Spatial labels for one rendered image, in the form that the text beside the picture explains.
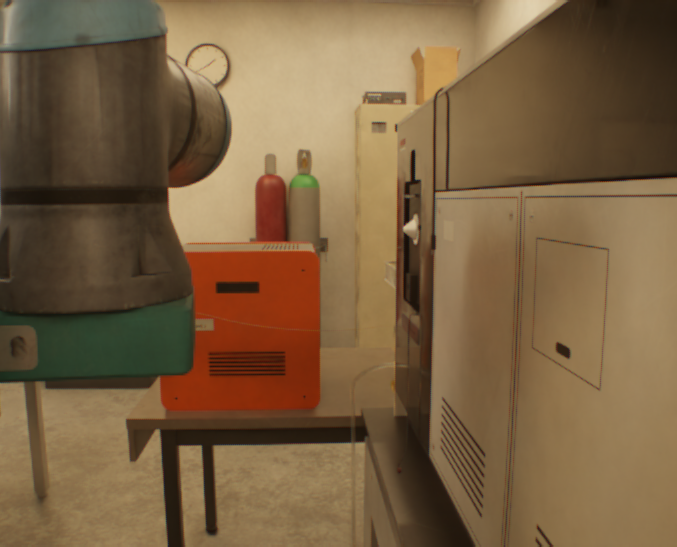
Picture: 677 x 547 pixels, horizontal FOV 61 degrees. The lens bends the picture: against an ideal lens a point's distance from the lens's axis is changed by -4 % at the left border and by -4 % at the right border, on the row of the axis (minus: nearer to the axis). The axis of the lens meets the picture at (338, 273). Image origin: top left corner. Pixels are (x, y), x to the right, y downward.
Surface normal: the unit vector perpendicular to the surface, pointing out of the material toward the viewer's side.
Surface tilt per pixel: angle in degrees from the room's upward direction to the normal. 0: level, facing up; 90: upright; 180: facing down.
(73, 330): 90
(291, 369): 90
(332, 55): 90
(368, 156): 90
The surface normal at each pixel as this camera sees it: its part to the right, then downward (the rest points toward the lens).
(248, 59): 0.07, 0.12
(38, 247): -0.08, -0.23
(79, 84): 0.36, 0.11
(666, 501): -1.00, 0.01
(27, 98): -0.24, 0.11
